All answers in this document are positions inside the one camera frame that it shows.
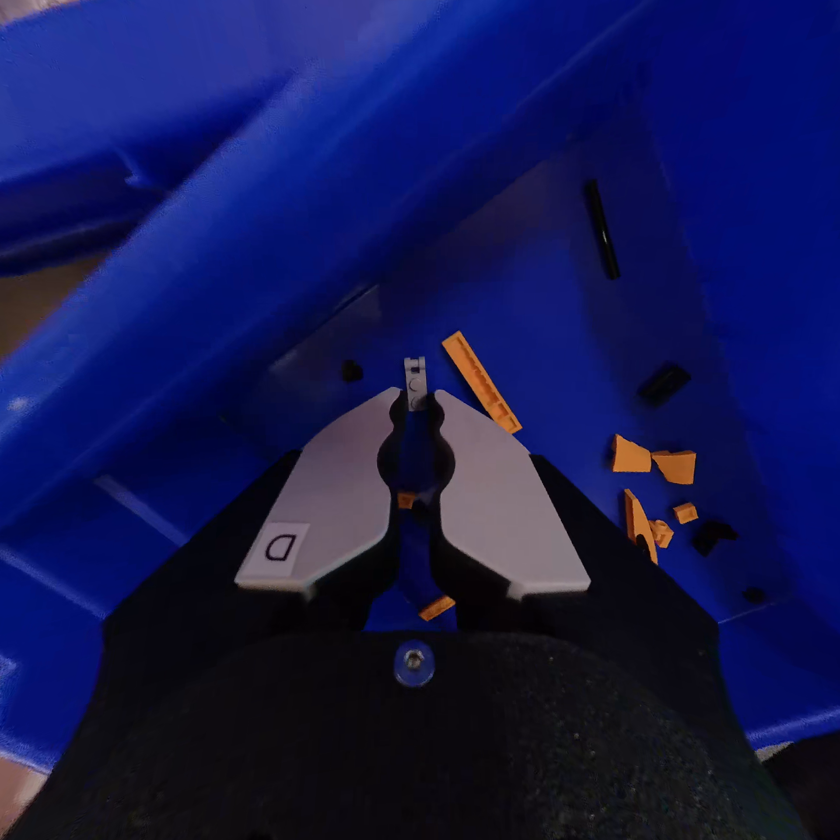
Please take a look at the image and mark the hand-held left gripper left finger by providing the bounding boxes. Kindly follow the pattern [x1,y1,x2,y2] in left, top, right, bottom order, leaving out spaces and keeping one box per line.
[235,386,404,624]

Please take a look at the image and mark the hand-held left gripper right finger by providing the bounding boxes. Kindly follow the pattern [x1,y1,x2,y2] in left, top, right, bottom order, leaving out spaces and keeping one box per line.
[428,390,592,627]

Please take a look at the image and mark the black lego axle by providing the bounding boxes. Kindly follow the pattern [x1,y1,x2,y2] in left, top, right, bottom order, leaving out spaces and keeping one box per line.
[583,180,622,280]

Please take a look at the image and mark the blue plastic bin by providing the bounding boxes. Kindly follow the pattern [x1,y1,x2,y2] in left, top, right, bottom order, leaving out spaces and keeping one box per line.
[0,0,840,775]
[0,0,342,277]

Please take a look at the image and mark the scattered orange lego pieces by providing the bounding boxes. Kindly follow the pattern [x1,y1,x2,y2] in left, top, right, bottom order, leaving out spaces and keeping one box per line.
[397,331,698,622]

